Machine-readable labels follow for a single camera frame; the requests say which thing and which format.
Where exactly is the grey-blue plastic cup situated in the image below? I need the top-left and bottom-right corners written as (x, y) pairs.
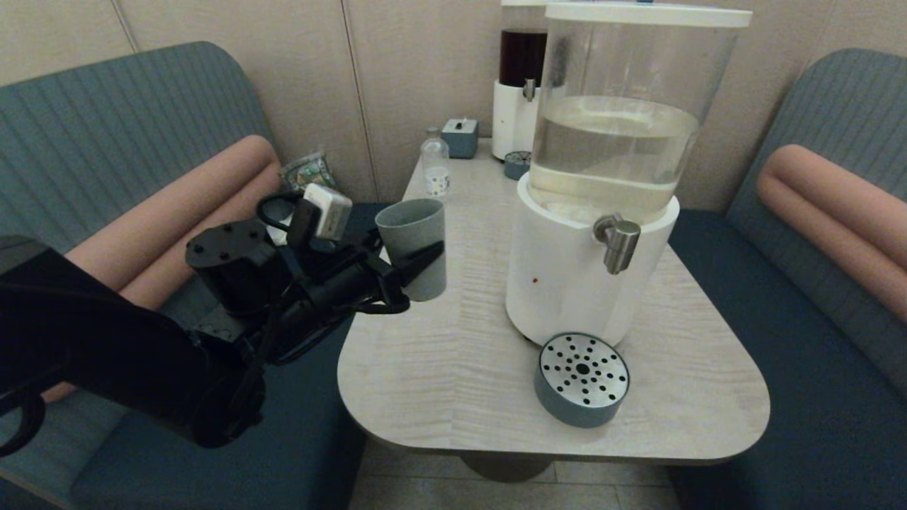
top-left (375, 198), bottom-right (448, 302)

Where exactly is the silver metal dispenser tap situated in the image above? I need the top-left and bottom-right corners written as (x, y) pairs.
top-left (594, 215), bottom-right (641, 276)

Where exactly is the clear plastic bottle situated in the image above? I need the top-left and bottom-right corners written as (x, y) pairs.
top-left (421, 127), bottom-right (451, 198)

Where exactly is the crinkled snack bag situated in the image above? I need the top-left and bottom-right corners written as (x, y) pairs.
top-left (280, 151), bottom-right (337, 192)

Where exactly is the small blue square box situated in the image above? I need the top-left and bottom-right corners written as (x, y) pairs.
top-left (441, 118), bottom-right (480, 159)

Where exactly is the clear water dispenser white base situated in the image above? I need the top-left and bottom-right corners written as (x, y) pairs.
top-left (505, 2), bottom-right (753, 348)

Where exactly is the dark drink dispenser white base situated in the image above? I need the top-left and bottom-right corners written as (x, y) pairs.
top-left (492, 0), bottom-right (568, 162)

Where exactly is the pink bolster beside snack bag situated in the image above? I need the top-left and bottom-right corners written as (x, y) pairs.
top-left (39, 135), bottom-right (282, 404)

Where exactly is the large blue perforated drip tray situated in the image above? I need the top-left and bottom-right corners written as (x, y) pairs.
top-left (534, 333), bottom-right (631, 429)

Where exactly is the blue bench holding snack bag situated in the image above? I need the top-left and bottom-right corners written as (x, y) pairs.
top-left (0, 41), bottom-right (398, 510)

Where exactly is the empty blue upholstered bench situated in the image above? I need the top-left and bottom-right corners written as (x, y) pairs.
top-left (666, 47), bottom-right (907, 510)

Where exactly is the pink bolster on empty bench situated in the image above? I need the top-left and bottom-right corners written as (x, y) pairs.
top-left (755, 144), bottom-right (907, 327)

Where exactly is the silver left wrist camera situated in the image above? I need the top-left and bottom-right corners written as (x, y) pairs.
top-left (287, 183), bottom-right (354, 243)

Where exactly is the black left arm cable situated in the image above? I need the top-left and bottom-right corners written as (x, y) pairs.
top-left (256, 191), bottom-right (307, 238)

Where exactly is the brass table pedestal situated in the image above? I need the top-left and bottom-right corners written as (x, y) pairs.
top-left (457, 453), bottom-right (557, 485)

